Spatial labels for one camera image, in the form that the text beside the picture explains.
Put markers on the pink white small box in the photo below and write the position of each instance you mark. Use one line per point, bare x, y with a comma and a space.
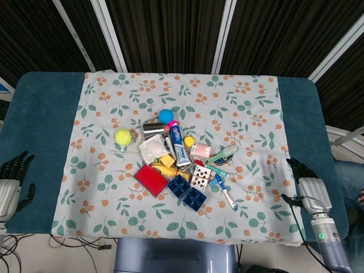
202, 149

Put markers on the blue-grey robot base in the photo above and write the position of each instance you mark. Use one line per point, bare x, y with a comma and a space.
170, 256

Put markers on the blue ball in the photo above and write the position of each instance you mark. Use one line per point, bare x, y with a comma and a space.
166, 116

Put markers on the yellow foam block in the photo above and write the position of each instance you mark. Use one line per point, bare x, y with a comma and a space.
167, 161

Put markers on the pale pink round cap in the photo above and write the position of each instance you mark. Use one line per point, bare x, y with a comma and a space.
166, 129

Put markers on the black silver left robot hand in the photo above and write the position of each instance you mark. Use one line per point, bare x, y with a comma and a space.
8, 187

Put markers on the green toothbrush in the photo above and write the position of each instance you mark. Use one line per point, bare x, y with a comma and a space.
226, 152

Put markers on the shiny steel cup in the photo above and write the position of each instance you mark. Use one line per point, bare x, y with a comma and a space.
153, 128

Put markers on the white partition post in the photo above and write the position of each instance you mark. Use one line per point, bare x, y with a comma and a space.
75, 37
224, 37
109, 37
335, 54

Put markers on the white dice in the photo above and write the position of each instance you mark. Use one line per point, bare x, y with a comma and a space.
213, 172

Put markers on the red ink pad case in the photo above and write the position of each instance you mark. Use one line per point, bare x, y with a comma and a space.
150, 177

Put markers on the blue white marker pen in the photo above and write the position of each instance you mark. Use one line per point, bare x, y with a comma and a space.
226, 193

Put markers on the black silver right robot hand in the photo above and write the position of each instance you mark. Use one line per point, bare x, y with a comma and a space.
312, 190

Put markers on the banded playing cards deck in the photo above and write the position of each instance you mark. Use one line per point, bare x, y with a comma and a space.
200, 177

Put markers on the black white marker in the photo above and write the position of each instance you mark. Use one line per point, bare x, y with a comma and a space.
167, 142

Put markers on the floral print table cloth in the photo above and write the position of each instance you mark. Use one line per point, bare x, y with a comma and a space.
199, 99

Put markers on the white plastic packet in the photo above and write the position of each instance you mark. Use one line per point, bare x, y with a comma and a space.
152, 149

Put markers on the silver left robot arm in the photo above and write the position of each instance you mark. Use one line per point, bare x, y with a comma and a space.
1, 233

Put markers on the red and white box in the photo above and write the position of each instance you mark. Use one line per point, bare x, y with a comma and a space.
199, 162

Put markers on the blue white toothpaste tube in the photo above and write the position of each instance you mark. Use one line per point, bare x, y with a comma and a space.
177, 142

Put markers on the blue four-compartment block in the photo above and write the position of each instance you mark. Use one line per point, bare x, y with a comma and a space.
178, 186
194, 199

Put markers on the clear plastic tube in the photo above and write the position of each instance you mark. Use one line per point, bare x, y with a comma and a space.
125, 153

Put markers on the yellow-green tennis ball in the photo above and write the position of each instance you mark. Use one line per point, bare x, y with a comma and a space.
123, 137

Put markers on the teal table cover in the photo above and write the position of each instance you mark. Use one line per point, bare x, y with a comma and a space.
42, 113

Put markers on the yellow banana toy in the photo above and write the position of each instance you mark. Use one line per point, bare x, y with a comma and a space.
167, 171

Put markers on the green white small tube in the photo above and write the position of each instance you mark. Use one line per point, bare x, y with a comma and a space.
220, 170

